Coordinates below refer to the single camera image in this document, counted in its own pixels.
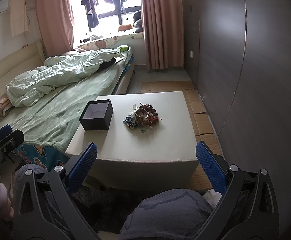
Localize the brown rudraksha bead bracelet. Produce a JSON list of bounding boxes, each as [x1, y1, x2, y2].
[[134, 102, 160, 127]]

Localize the black square jewelry box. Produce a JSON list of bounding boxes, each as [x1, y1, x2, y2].
[[79, 99, 113, 131]]

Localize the pink pillow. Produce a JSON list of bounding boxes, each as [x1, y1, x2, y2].
[[0, 94, 13, 117]]

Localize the person's knee in grey trousers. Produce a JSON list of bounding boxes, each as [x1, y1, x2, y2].
[[119, 189, 222, 239]]

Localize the light green crumpled duvet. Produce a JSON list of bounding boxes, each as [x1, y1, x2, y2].
[[6, 49, 128, 107]]

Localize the flattened cardboard sheets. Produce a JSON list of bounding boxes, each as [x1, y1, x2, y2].
[[140, 80, 224, 190]]

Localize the pink hanging towel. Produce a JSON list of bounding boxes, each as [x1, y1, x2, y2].
[[9, 0, 28, 37]]

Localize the black garment on bed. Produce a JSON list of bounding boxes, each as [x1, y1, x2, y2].
[[99, 57, 116, 70]]

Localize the white low table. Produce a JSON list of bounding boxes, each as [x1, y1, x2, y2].
[[65, 91, 199, 192]]

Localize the green tissue pack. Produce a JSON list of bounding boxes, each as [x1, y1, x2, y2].
[[117, 44, 130, 53]]

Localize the pink left curtain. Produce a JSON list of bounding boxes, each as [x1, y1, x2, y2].
[[35, 0, 74, 56]]

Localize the pink curtain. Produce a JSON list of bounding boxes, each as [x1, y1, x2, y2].
[[142, 0, 184, 70], [35, 0, 74, 56]]

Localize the orange plush on sill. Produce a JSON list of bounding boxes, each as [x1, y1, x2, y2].
[[117, 24, 133, 31]]

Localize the dark wardrobe doors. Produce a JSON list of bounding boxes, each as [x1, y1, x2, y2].
[[182, 0, 291, 232]]

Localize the dark cushions on sill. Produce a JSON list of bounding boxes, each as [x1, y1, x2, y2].
[[133, 10, 143, 33]]

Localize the pink right curtain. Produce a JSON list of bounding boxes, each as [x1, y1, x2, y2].
[[142, 0, 184, 70]]

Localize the green bed with cream frame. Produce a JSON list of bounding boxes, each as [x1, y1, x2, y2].
[[0, 42, 133, 170]]

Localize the white wall air conditioner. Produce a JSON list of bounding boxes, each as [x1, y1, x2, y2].
[[0, 0, 10, 15]]

